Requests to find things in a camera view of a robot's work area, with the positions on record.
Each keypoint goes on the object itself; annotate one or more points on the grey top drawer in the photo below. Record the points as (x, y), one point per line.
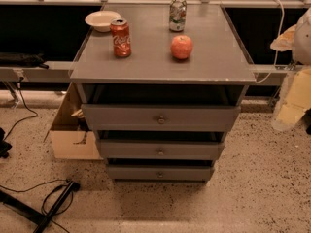
(160, 118)

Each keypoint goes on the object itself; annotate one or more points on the grey drawer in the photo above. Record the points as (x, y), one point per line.
(161, 173)
(131, 149)
(160, 118)

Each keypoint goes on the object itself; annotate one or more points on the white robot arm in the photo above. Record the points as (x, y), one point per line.
(295, 96)

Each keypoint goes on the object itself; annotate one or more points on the grey drawer cabinet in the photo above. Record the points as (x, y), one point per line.
(149, 30)

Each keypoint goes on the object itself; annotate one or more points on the grey middle drawer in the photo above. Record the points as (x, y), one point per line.
(131, 149)

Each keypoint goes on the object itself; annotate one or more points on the grey bottom drawer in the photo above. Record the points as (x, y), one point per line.
(161, 173)

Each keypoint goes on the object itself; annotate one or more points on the red apple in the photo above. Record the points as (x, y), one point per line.
(181, 47)

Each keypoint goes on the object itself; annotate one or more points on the red cola can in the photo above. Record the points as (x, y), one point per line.
(121, 39)

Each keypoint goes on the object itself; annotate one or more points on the cardboard box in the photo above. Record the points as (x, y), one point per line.
(70, 135)

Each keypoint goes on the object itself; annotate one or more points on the white bowl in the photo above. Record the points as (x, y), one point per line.
(101, 20)

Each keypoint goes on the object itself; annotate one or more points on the black bag on rail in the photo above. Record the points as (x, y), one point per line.
(14, 59)

